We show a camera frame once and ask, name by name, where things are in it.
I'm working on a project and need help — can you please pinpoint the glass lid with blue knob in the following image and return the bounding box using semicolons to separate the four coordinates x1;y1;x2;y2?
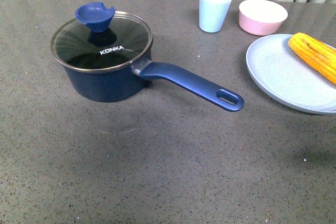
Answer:
51;2;153;72

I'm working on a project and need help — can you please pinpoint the light blue plastic cup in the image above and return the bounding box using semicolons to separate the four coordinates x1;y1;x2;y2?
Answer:
199;0;232;33

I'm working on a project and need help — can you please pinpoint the pink plastic bowl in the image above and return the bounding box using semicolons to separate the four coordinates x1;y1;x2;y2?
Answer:
238;0;288;36

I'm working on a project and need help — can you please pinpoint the dark blue saucepan with handle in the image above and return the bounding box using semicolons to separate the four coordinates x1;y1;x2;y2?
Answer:
53;49;244;112

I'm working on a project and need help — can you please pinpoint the yellow corn cob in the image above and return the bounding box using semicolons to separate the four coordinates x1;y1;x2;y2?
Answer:
288;33;335;84

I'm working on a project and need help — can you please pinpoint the light blue round plate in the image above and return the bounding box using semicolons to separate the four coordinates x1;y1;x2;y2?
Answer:
246;34;335;114

